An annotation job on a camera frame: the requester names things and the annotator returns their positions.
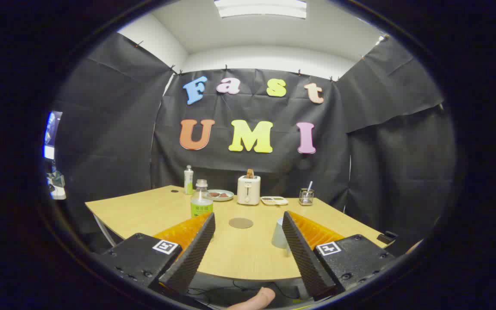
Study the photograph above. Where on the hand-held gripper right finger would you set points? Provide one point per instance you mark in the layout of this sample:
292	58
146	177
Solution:
304	254

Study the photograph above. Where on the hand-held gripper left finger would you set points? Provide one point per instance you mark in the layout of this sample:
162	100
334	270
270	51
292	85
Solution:
194	252

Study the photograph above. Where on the white cup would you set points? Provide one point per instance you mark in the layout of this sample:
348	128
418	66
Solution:
279	237

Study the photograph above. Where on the clear juice bottle green label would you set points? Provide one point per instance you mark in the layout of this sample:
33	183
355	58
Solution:
201	207

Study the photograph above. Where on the round brown coaster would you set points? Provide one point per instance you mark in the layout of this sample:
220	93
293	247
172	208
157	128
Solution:
241	223

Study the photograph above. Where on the small white and green bottle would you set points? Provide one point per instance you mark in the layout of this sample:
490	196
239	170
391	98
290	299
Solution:
188	178

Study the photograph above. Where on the wooden table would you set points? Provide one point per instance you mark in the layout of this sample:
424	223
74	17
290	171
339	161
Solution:
248	254

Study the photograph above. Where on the white compartment tray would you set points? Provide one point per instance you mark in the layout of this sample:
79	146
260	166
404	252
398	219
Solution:
274	200

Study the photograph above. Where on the grey plate with food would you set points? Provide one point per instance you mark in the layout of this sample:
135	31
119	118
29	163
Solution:
221	195

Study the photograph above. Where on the white straw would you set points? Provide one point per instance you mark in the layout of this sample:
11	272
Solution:
309	186

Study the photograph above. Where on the white toaster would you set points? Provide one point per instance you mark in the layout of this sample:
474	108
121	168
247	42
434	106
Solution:
248	191

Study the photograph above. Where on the small black object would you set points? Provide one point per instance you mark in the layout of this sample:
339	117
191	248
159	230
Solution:
387	237

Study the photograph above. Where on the metal table leg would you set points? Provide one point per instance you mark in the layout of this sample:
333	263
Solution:
103	230

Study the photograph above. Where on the bread slice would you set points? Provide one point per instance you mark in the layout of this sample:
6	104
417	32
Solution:
250	173

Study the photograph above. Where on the pale greenish object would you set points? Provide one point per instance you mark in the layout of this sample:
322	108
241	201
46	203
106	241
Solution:
57	186

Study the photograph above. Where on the ceiling light panel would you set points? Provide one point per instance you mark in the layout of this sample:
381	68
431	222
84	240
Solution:
261	8

